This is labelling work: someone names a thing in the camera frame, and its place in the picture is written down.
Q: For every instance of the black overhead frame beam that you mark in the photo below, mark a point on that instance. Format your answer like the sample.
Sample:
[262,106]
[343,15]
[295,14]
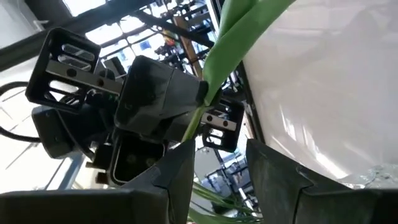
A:
[12,53]

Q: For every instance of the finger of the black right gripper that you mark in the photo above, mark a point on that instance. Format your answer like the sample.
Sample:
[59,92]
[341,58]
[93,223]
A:
[217,99]
[155,96]

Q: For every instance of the tall clear cut-glass vase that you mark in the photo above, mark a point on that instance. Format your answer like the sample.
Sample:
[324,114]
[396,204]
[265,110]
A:
[379,177]

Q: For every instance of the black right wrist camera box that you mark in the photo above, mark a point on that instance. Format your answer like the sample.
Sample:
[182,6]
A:
[133,158]

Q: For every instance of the green stem foreground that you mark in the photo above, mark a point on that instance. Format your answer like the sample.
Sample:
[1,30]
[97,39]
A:
[236,46]

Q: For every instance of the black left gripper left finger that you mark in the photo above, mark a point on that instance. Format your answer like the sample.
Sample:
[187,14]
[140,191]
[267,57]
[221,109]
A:
[174,186]

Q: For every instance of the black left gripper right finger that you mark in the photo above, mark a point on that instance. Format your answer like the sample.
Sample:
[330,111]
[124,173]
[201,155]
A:
[280,193]

